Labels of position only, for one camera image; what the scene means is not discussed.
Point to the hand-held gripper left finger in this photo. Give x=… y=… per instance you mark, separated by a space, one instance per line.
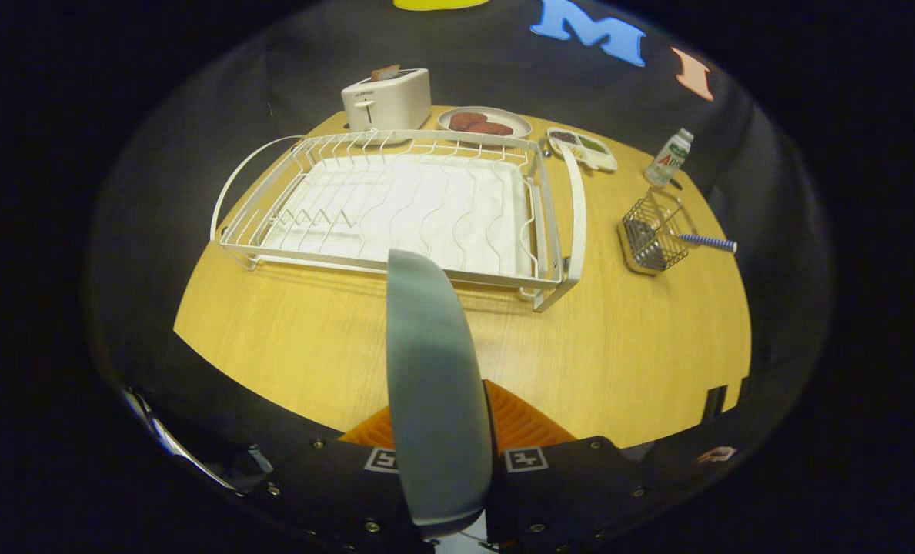
x=334 y=485

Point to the beige round plate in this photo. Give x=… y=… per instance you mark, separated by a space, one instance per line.
x=517 y=121

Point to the pale green plate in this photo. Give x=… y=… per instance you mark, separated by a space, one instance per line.
x=434 y=385

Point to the pile of dark red beans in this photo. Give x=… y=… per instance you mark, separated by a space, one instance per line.
x=563 y=136

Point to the toasted bread slice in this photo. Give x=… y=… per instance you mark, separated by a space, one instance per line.
x=385 y=73

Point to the pile of green beans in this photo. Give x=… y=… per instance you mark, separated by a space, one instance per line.
x=592 y=144

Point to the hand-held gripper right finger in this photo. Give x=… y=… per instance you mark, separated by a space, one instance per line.
x=565 y=492

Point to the black backdrop cloth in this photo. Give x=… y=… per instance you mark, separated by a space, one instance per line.
x=503 y=61

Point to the white divided snack tray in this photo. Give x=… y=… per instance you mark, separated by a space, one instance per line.
x=599 y=159

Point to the white toaster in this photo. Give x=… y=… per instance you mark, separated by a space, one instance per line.
x=388 y=100

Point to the reddish brown sausage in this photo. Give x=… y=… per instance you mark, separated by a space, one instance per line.
x=494 y=128
x=466 y=120

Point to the white drink bottle green label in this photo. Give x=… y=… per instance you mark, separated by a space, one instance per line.
x=666 y=160

